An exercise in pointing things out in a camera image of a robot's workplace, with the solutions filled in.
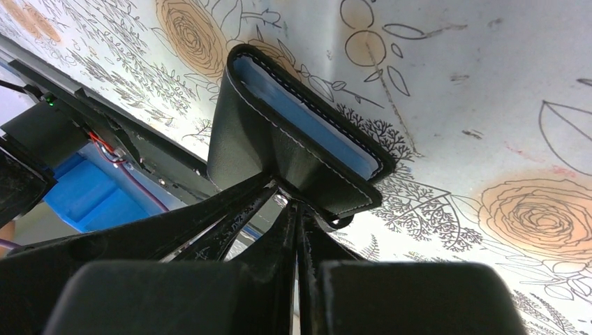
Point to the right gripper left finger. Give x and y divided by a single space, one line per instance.
249 294

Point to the black leather card holder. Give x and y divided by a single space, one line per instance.
267 122

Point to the floral pattern table mat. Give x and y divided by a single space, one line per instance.
487 105

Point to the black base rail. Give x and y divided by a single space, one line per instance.
164 162

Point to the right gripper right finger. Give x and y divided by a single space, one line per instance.
340 293

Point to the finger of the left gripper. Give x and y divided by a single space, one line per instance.
33 276

